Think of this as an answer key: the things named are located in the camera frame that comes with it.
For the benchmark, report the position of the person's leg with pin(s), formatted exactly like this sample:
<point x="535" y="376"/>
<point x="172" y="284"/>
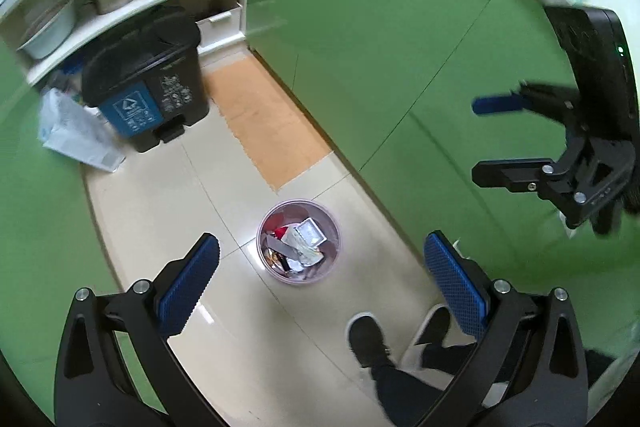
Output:
<point x="400" y="394"/>
<point x="450" y="354"/>

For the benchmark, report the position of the orange floor mat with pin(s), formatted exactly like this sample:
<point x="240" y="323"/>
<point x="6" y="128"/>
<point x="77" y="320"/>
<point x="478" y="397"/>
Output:
<point x="265" y="117"/>

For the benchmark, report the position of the pale metal basin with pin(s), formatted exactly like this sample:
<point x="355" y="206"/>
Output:
<point x="47" y="29"/>

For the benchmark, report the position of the person's right leg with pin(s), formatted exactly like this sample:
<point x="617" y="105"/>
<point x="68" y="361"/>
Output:
<point x="450" y="354"/>

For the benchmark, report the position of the black pedal bin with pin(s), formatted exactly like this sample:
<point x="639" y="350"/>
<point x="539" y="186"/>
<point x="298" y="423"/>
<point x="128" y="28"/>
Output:
<point x="145" y="72"/>

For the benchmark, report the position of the white plastic box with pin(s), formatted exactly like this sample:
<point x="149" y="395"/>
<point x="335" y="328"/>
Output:
<point x="310" y="232"/>

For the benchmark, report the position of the pink wastebasket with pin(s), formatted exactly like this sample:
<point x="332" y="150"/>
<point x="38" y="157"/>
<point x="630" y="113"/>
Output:
<point x="267" y="219"/>

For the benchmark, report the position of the red wrapper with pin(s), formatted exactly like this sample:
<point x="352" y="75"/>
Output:
<point x="281" y="232"/>

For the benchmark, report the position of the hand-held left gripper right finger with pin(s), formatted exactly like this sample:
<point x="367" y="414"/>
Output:
<point x="455" y="287"/>

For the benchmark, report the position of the black left shoe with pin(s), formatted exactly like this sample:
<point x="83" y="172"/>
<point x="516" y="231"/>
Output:
<point x="367" y="339"/>

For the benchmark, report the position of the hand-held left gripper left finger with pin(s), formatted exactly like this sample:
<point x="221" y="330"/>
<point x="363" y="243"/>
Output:
<point x="190" y="287"/>

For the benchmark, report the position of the white printed snack wrapper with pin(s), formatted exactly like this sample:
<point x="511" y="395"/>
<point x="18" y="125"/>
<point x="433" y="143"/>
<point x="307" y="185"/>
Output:
<point x="306" y="255"/>

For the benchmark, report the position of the person's left leg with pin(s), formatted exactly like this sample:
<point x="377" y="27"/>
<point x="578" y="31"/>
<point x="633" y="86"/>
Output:
<point x="400" y="394"/>

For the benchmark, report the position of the black right shoe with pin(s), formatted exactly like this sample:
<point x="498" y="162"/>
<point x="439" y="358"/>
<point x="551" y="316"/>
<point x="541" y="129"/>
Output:
<point x="432" y="327"/>

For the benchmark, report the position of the black shoe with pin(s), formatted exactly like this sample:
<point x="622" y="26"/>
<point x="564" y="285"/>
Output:
<point x="432" y="327"/>
<point x="367" y="339"/>

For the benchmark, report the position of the white plastic bag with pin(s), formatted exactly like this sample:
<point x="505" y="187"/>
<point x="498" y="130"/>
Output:
<point x="75" y="132"/>

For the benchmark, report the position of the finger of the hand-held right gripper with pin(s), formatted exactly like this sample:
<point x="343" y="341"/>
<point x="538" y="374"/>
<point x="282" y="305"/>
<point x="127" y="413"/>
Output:
<point x="510" y="174"/>
<point x="495" y="105"/>

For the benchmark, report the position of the green cabinet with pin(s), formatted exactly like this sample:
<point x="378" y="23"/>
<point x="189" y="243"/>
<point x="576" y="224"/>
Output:
<point x="400" y="57"/>

